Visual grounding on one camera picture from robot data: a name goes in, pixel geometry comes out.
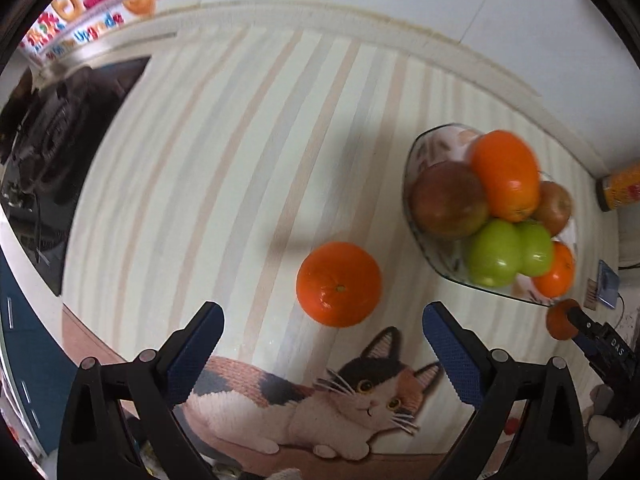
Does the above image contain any grey power bank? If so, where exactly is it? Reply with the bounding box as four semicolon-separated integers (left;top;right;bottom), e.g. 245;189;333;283
596;260;621;308

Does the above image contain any black gas stove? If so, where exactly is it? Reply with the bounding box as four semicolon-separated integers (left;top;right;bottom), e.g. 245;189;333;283
0;55;152;297

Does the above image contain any blue kitchen cabinet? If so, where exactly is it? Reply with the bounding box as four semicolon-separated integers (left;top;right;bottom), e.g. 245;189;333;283
0;250;66;456

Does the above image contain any striped cat-print table mat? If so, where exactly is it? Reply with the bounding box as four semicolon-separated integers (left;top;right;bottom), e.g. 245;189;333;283
60;22;621;480

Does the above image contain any oval floral ceramic plate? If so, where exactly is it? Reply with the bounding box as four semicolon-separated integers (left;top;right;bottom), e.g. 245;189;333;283
402;124;578;308

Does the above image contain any green apple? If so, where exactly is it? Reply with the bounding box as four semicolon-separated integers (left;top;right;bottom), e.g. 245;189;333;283
466;219;523;288
515;221;555;277

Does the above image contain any dark soy sauce bottle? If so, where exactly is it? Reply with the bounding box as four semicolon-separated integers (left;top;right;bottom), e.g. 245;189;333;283
596;160;640;212

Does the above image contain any large orange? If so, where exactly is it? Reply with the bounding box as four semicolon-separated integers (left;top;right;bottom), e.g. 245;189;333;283
470;130;542;223

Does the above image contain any red-brown apple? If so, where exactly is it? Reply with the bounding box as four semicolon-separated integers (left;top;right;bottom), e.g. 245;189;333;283
411;161;490;239
531;180;573;237

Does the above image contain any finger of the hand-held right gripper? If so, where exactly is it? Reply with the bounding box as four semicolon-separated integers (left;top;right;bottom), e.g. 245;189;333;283
571;332;608;368
565;305;607;336

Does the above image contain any small orange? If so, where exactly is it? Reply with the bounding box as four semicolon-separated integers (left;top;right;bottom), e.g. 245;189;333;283
531;241;576;298
296;241;383;328

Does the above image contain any dark reddish orange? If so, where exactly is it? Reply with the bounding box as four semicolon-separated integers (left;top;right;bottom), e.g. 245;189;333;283
546;299;583;341

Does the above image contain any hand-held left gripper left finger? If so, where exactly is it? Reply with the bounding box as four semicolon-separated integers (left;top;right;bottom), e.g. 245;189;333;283
57;301;225;480

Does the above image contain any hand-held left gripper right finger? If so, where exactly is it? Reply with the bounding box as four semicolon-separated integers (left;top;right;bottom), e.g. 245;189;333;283
422;301;590;480

